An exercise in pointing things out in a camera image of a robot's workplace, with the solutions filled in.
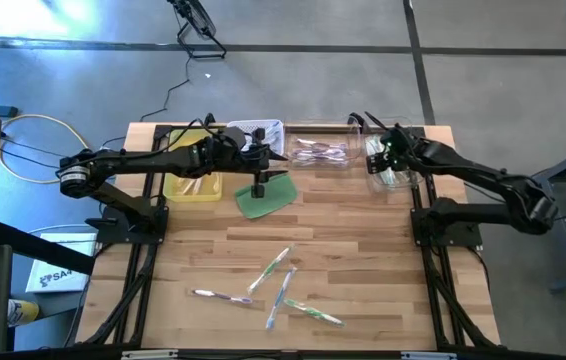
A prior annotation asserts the black floor fan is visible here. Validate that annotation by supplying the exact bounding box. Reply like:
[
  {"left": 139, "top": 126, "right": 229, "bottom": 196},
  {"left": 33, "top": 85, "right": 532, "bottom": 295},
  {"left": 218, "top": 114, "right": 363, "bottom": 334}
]
[{"left": 165, "top": 0, "right": 228, "bottom": 61}]

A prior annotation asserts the clear plastic bin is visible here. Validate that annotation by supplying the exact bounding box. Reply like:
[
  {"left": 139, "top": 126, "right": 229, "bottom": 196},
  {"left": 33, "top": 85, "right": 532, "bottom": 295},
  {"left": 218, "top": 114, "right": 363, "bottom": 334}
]
[
  {"left": 360, "top": 117, "right": 427, "bottom": 194},
  {"left": 282, "top": 121, "right": 364, "bottom": 171}
]

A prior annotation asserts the yellow plastic bin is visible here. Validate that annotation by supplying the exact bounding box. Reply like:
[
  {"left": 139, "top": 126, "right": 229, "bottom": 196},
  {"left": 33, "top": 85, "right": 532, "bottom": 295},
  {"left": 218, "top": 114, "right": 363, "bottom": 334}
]
[{"left": 162, "top": 128, "right": 225, "bottom": 204}]

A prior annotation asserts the white perforated plastic basket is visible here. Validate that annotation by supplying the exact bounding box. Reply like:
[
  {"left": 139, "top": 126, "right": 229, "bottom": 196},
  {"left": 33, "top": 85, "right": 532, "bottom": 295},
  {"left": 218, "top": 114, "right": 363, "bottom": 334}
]
[{"left": 226, "top": 118, "right": 286, "bottom": 157}]

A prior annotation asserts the silver aluminium bracket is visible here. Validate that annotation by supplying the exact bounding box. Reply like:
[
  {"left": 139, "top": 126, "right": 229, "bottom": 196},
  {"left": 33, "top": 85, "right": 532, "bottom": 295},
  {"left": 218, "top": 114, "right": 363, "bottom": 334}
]
[
  {"left": 401, "top": 351, "right": 458, "bottom": 360},
  {"left": 121, "top": 349, "right": 180, "bottom": 360}
]

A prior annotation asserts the green cloth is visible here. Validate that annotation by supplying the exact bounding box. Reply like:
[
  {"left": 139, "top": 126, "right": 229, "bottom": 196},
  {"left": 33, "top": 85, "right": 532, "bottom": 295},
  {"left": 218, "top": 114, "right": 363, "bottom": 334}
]
[{"left": 234, "top": 172, "right": 299, "bottom": 221}]

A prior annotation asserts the blue toothbrush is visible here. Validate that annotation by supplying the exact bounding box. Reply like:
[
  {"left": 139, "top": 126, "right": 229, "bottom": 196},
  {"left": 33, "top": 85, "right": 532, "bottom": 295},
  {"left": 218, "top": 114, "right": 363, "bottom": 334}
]
[
  {"left": 264, "top": 266, "right": 298, "bottom": 331},
  {"left": 268, "top": 128, "right": 285, "bottom": 155},
  {"left": 265, "top": 122, "right": 284, "bottom": 151}
]

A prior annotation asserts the black power cable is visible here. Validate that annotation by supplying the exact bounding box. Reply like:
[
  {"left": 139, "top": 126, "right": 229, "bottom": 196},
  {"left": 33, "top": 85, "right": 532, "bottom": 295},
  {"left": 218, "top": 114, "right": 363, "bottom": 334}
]
[{"left": 138, "top": 55, "right": 193, "bottom": 124}]

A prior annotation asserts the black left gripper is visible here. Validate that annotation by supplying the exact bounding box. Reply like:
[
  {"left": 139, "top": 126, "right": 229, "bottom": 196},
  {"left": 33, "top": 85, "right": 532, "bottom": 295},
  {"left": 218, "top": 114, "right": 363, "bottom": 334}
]
[{"left": 197, "top": 127, "right": 290, "bottom": 200}]

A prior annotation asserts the white box with label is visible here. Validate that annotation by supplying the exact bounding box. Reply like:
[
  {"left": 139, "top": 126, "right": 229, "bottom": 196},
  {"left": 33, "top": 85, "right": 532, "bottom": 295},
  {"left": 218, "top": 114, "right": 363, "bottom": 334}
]
[{"left": 25, "top": 231, "right": 98, "bottom": 295}]

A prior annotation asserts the yellow cable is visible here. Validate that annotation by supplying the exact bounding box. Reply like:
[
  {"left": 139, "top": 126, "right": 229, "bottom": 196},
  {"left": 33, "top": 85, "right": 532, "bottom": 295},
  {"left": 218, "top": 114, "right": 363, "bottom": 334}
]
[{"left": 0, "top": 82, "right": 102, "bottom": 185}]

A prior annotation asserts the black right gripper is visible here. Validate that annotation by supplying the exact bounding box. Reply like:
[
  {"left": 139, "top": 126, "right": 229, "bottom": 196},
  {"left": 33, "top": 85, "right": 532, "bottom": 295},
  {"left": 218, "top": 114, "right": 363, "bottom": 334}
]
[{"left": 365, "top": 124, "right": 418, "bottom": 175}]

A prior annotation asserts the yellow white can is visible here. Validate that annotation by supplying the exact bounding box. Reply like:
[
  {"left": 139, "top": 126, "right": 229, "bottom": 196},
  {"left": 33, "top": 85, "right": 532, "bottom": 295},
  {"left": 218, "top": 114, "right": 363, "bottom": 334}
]
[{"left": 6, "top": 298, "right": 41, "bottom": 329}]

